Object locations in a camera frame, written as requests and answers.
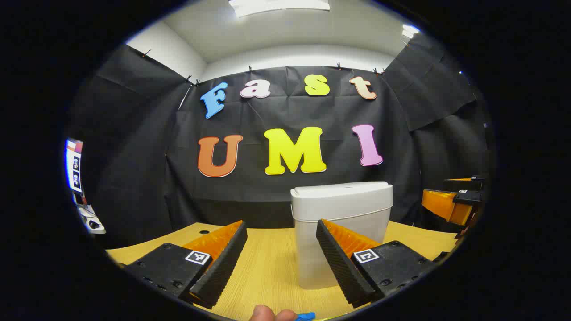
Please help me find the white desktop garbage bin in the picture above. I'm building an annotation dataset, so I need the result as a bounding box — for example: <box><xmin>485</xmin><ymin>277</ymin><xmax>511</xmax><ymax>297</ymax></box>
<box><xmin>290</xmin><ymin>181</ymin><xmax>393</xmax><ymax>290</ymax></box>

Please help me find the white wall poster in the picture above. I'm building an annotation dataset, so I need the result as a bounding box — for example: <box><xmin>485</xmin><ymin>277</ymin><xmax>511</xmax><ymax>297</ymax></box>
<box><xmin>66</xmin><ymin>138</ymin><xmax>84</xmax><ymax>193</ymax></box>

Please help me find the black backdrop cloth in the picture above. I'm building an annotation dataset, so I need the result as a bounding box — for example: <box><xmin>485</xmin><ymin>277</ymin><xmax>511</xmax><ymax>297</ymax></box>
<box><xmin>67</xmin><ymin>33</ymin><xmax>496</xmax><ymax>250</ymax></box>

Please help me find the white plastic device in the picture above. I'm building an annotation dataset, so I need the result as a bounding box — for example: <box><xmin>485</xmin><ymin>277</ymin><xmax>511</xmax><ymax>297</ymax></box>
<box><xmin>74</xmin><ymin>194</ymin><xmax>107</xmax><ymax>235</ymax></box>

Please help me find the long ceiling light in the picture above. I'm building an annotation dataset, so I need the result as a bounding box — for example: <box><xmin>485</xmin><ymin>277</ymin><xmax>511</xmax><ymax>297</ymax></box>
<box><xmin>228</xmin><ymin>0</ymin><xmax>331</xmax><ymax>17</ymax></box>

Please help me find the wooden desktop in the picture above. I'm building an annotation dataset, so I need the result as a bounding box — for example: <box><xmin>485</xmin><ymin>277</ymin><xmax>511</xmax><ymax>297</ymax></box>
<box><xmin>106</xmin><ymin>221</ymin><xmax>460</xmax><ymax>321</ymax></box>

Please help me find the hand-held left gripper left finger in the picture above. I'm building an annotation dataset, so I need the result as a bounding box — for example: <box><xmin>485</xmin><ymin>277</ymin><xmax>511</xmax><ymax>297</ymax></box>
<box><xmin>126</xmin><ymin>220</ymin><xmax>248</xmax><ymax>309</ymax></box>

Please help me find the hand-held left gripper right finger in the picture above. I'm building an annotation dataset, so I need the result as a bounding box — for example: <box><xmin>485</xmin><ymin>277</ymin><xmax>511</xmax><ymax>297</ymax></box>
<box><xmin>316</xmin><ymin>219</ymin><xmax>435</xmax><ymax>308</ymax></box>

